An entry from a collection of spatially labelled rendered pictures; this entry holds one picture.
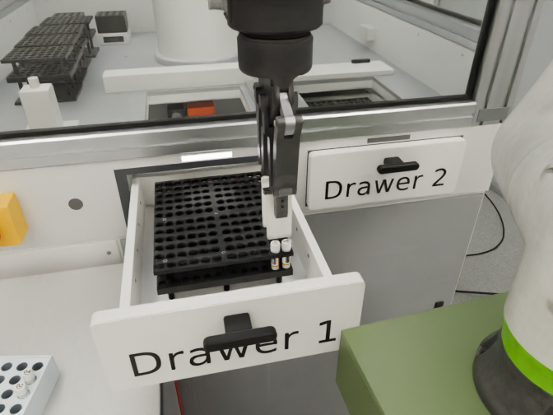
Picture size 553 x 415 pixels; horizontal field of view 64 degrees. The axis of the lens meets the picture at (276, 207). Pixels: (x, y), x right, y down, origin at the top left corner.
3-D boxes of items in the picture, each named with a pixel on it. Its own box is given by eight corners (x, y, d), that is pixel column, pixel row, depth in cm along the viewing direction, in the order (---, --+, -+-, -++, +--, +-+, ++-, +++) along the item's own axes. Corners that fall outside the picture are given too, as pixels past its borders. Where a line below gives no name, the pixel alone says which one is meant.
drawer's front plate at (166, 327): (356, 347, 55) (366, 280, 49) (110, 392, 50) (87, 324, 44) (351, 336, 56) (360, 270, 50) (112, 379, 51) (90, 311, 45)
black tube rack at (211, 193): (292, 288, 61) (293, 251, 57) (160, 309, 58) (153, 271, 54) (262, 202, 79) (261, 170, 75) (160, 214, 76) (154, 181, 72)
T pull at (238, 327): (277, 341, 46) (277, 332, 45) (204, 354, 44) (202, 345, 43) (270, 315, 48) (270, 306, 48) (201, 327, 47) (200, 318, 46)
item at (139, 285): (340, 329, 55) (344, 294, 52) (124, 367, 51) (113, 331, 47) (272, 174, 88) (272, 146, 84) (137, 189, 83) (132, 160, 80)
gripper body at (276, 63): (230, 24, 46) (235, 110, 51) (243, 40, 39) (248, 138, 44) (300, 20, 48) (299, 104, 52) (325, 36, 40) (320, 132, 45)
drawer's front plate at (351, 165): (454, 193, 85) (468, 139, 79) (309, 211, 80) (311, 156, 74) (449, 188, 87) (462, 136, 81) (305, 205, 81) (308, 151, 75)
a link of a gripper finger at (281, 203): (285, 174, 50) (292, 187, 48) (285, 212, 53) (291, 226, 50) (272, 176, 50) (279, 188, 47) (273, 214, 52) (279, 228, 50)
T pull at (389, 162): (419, 170, 76) (420, 163, 75) (378, 174, 75) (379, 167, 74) (409, 160, 79) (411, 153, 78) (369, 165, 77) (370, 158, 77)
